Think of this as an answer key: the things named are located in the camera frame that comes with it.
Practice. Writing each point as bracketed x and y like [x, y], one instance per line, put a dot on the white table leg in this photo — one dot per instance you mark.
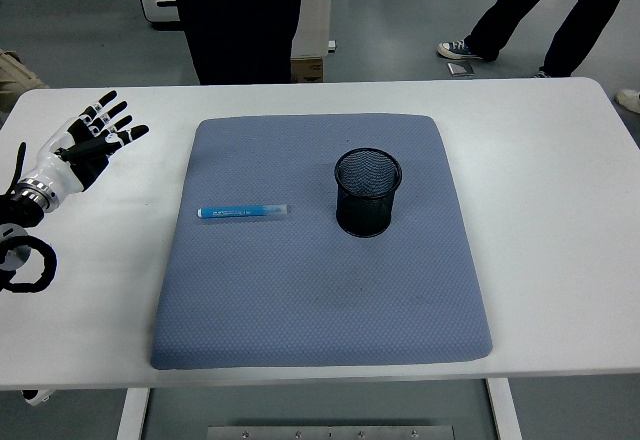
[505, 410]
[132, 415]

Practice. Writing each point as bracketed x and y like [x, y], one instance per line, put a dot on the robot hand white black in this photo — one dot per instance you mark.
[55, 160]

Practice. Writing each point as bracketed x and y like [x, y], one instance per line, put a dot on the person in dark trousers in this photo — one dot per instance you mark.
[240, 20]

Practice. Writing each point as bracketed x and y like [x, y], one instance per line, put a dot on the blue-grey quilted mat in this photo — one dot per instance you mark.
[300, 285]

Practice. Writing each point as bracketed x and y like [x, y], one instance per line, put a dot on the brown cardboard box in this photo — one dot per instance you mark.
[307, 70]

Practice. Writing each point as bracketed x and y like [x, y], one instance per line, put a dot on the grey metal floor plate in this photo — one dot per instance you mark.
[460, 69]

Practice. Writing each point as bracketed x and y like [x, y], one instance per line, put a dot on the white black object under table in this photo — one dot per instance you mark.
[36, 397]

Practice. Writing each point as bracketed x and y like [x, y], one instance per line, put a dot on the person's white shoe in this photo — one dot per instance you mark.
[629, 100]

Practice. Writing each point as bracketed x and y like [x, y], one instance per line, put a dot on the person with blue sneakers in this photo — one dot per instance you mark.
[520, 5]

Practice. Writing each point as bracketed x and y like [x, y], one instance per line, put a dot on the blue marker pen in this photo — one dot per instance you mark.
[235, 211]

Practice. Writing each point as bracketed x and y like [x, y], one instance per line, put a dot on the white cabinet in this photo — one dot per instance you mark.
[312, 25]

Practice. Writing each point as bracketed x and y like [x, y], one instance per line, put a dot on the white mobile device base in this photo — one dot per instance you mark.
[162, 7]

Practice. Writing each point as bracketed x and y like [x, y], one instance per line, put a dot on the black mesh pen holder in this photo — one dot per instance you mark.
[365, 215]

